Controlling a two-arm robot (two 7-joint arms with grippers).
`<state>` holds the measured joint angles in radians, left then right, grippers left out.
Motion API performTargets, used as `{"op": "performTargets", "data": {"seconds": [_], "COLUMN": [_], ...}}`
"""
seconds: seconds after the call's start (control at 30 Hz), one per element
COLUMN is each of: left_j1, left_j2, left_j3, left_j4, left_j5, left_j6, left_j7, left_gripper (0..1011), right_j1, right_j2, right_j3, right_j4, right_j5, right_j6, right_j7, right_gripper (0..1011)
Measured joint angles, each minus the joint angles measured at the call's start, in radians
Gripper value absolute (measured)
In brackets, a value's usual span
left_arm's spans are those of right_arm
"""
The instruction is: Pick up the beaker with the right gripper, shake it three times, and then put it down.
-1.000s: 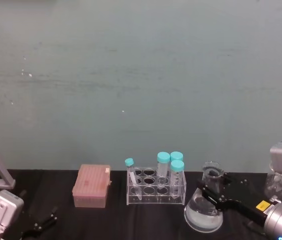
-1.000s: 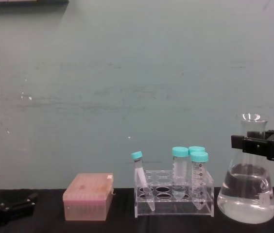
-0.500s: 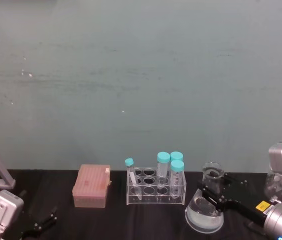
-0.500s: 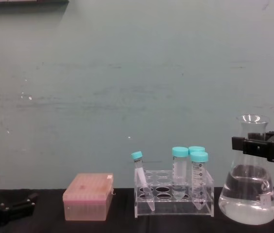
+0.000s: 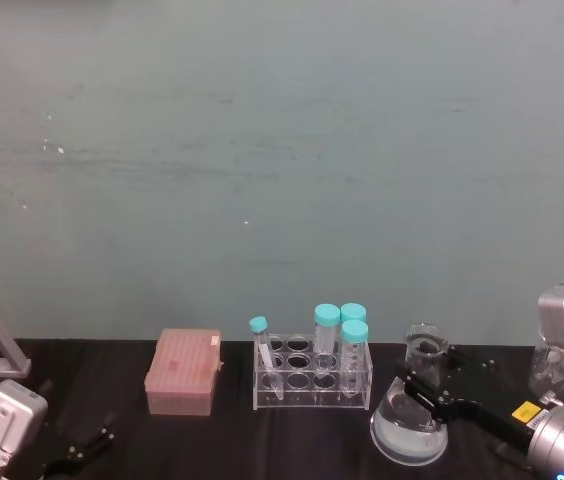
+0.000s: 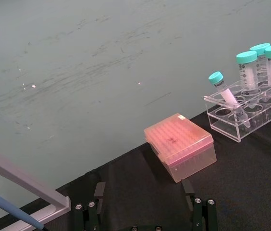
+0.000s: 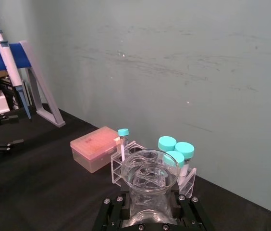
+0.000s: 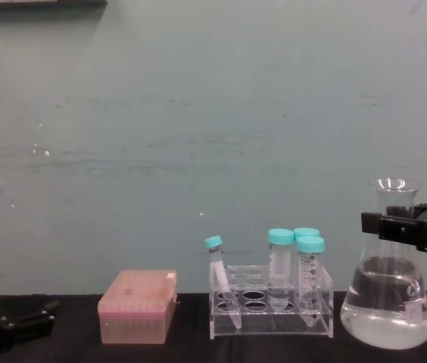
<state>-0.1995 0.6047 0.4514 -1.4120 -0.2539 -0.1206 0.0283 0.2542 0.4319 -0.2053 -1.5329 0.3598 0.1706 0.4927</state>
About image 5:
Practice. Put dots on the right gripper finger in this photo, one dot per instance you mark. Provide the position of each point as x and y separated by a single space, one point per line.
477 369
449 406

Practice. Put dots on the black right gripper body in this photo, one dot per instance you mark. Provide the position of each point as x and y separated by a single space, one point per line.
504 410

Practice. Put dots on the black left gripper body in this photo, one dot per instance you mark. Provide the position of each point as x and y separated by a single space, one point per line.
59 471

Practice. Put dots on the clear glass conical flask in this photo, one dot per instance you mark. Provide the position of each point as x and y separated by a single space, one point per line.
542 362
404 425

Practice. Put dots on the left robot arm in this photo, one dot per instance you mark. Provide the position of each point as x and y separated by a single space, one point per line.
4 420

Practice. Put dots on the pink pipette tip box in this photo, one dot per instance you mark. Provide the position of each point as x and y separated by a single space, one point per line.
179 372

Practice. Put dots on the wide tube with teal cap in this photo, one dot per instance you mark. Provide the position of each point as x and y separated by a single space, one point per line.
354 311
326 325
353 350

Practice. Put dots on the clear acrylic tube rack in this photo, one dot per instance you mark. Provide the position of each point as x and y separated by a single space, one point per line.
307 395

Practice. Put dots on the black table cloth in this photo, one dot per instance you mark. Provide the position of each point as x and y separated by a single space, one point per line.
272 445

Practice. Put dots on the slim tube with teal cap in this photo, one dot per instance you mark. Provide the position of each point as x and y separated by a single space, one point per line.
263 345

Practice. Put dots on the pale grey-green wall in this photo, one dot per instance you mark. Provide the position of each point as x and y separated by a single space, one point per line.
282 150

